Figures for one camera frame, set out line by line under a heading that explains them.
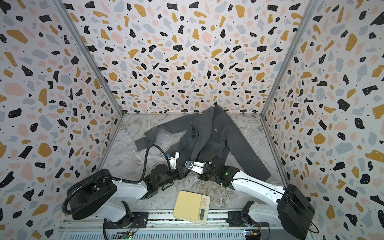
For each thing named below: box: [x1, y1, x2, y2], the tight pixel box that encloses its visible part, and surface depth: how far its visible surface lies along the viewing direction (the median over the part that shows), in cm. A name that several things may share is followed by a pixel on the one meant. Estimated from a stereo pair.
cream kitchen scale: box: [172, 190, 211, 225], surface depth 78 cm
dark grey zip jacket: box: [134, 105, 272, 181], surface depth 106 cm
